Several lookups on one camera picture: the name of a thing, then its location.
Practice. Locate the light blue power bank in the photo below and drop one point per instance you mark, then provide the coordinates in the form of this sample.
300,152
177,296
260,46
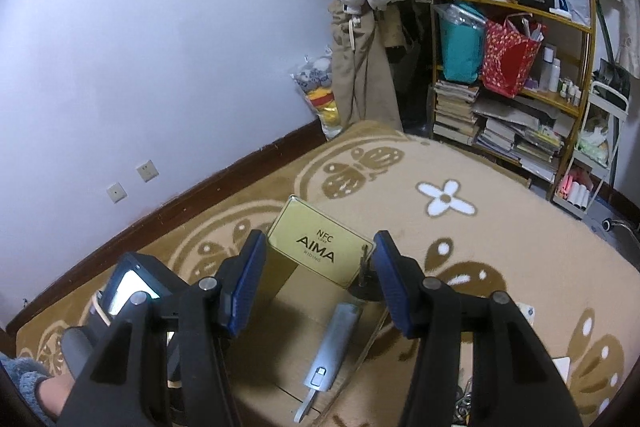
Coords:
332,342

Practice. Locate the dark hanging clothes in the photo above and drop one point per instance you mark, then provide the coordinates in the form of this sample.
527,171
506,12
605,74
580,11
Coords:
410,37

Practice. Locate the white utility cart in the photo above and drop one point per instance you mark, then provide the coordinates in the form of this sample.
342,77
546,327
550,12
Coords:
592,157

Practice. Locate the person's left forearm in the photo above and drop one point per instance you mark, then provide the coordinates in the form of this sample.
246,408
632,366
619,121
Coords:
45,399

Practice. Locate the white wall antenna socket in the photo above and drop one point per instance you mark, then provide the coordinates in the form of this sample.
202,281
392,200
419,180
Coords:
116,193

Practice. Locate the group of small cosmetic bottles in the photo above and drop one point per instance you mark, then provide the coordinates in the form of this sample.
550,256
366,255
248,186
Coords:
571,91

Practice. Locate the stack of books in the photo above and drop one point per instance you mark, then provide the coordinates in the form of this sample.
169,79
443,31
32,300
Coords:
455,112

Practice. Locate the small white block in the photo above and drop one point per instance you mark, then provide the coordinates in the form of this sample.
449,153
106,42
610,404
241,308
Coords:
561,368

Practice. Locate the gold card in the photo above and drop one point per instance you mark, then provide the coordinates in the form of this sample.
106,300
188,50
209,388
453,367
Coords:
320,232

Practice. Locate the white wall power socket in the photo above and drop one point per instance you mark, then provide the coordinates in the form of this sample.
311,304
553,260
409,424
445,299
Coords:
148,171

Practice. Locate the bunch of black keys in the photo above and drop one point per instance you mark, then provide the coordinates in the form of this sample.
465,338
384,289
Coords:
361,289

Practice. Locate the red gift bag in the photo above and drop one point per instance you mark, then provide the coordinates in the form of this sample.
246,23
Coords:
507,57

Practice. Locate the teal bag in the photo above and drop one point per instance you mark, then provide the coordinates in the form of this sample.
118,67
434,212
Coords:
460,47

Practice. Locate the white plastic bottle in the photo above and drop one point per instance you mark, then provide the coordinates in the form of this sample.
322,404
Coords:
555,74

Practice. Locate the pile of books and papers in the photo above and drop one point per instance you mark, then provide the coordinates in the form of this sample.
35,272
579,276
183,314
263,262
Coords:
510,137

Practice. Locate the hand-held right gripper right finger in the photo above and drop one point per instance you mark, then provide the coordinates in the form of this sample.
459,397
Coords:
395,289

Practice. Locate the small black webcam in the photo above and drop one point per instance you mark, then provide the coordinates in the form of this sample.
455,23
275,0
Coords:
608,225

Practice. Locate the small white card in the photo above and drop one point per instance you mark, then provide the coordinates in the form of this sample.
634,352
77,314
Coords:
526,313

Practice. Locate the bag of plush toys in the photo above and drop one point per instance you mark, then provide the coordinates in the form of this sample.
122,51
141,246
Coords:
320,97

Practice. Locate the beige butterfly printed blanket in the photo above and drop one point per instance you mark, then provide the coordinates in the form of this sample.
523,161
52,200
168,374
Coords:
500,227

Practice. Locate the brown cardboard box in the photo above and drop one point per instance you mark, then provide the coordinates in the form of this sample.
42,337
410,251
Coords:
300,332

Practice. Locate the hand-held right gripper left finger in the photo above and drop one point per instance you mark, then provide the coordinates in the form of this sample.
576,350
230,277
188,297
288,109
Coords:
247,279

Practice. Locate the wooden shelf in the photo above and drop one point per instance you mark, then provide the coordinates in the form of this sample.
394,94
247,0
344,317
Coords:
550,101

